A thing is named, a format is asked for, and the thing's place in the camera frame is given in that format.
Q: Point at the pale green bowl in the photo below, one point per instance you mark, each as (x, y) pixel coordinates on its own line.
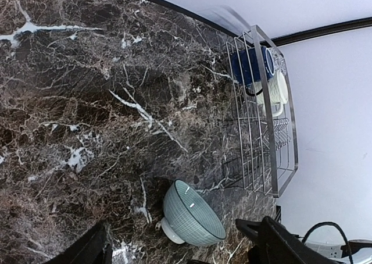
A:
(188, 218)

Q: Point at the cream ribbed mug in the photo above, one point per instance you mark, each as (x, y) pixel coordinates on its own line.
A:
(278, 93)

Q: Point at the clear drinking glass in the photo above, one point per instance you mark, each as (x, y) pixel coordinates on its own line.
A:
(278, 60)

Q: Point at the right black frame post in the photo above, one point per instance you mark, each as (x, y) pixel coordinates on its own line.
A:
(322, 31)

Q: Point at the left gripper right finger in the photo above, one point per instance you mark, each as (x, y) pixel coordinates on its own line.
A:
(274, 244)

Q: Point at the wire dish rack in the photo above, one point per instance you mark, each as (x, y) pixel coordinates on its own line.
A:
(266, 158)

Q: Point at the dark blue mug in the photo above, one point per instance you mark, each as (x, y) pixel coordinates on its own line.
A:
(245, 66)

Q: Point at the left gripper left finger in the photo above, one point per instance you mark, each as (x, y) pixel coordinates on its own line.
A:
(92, 247)

